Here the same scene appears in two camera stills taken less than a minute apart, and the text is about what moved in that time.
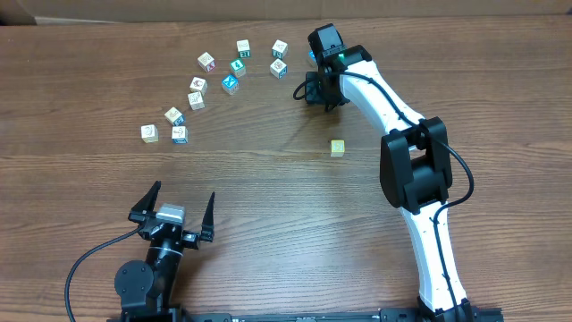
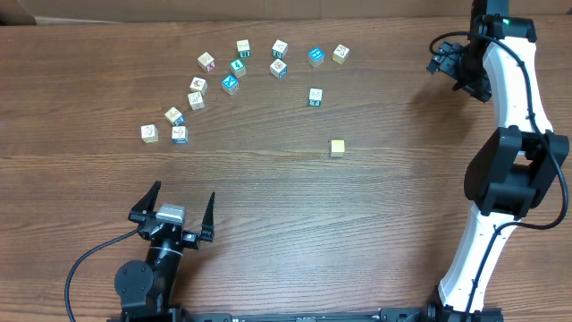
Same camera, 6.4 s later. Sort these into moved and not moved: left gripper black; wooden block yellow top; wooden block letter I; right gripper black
Moved: right gripper black
Not moved: wooden block yellow top; wooden block letter I; left gripper black
